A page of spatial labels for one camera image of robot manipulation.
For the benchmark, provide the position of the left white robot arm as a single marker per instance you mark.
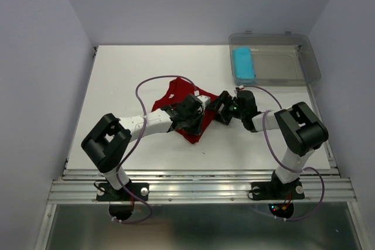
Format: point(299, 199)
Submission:
point(107, 142)

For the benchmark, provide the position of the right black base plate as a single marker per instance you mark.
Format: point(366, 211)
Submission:
point(267, 190)

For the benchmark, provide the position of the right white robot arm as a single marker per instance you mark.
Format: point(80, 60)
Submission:
point(302, 130)

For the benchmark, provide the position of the rolled light blue t shirt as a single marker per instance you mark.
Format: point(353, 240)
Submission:
point(243, 63)

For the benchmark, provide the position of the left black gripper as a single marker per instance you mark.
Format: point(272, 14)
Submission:
point(197, 129)

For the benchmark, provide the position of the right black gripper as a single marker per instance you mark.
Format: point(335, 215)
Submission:
point(222, 116)

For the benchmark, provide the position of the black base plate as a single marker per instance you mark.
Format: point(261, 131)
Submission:
point(267, 190)
point(106, 193)

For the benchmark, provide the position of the red t shirt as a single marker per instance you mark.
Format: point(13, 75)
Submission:
point(178, 90)

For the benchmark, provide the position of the aluminium mounting rail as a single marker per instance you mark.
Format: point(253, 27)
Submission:
point(199, 187)

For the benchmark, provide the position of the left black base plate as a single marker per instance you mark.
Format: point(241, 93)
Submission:
point(106, 193)

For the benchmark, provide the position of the clear plastic bin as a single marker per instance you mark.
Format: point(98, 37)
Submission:
point(279, 59)

